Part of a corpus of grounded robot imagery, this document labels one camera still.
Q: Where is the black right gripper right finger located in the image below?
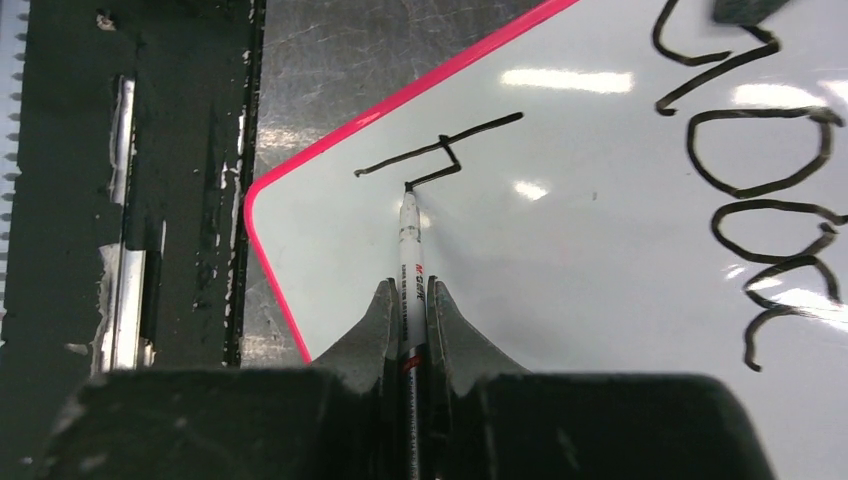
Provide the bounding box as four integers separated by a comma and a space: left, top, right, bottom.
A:
427, 277, 774, 479

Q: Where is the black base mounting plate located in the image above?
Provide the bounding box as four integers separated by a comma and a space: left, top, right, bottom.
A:
1, 1, 266, 479

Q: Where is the pink framed whiteboard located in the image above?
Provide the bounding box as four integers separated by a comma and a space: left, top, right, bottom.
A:
245, 1, 847, 479

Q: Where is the white black marker pen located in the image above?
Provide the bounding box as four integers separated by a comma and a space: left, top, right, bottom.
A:
399, 185, 427, 479

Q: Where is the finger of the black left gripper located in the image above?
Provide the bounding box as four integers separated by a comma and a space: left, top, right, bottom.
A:
712, 0, 789, 26

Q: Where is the white slotted cable duct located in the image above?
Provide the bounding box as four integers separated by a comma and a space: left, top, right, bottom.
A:
1, 0, 31, 317

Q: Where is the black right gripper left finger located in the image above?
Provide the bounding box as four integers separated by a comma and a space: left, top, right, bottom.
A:
34, 279, 398, 479

